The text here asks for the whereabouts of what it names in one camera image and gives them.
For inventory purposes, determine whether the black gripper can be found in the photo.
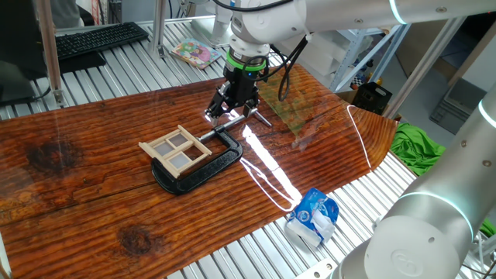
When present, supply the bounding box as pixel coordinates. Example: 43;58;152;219
204;64;261;127

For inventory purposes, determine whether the colourful children's book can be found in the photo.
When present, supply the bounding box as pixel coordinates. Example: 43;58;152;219
170;37;222;71

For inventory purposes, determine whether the black metal C-clamp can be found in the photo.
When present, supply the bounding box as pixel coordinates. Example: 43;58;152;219
150;106;273;196

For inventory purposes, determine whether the white device base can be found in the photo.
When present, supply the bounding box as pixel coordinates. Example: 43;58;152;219
189;0;236;50

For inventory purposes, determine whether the white metal shelf rack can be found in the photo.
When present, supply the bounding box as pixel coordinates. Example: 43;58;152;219
278;22;412;94

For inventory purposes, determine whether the blue white tissue pack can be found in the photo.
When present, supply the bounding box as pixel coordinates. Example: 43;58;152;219
284;188;340;248

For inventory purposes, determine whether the black plastic crate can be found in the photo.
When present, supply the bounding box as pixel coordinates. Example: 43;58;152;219
350;81;393;116

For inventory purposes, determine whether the black computer keyboard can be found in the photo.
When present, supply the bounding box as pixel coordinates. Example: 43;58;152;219
53;21;150;61

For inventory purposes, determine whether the wood-grain table mat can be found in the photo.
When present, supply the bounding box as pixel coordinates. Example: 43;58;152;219
0;64;399;279

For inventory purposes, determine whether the green cloth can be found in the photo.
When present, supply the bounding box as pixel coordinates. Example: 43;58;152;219
389;122;496;238

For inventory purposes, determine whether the person in grey top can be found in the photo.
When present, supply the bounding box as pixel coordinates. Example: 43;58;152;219
49;0;85;29

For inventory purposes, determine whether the diagonal aluminium profile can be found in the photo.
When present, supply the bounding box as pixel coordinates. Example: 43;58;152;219
381;15;470;119

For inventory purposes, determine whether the grey storage crate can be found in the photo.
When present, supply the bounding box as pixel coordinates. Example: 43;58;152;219
428;77;487;135

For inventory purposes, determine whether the black computer monitor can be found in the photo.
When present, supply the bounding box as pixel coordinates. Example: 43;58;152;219
0;0;108;108

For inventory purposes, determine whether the green wrist adapter ring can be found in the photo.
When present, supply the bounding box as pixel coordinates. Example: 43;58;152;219
226;50;268;73

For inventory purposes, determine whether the miniature wooden window frame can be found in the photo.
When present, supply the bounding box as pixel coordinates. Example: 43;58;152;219
138;124;213;179

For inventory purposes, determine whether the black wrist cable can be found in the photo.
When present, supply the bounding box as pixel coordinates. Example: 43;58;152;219
211;0;311;102

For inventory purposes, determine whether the aluminium frame post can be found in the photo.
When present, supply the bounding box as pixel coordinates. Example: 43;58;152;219
34;0;67;108
149;0;170;59

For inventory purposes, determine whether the white perforated base plate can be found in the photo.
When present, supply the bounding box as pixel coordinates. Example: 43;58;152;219
294;257;339;279

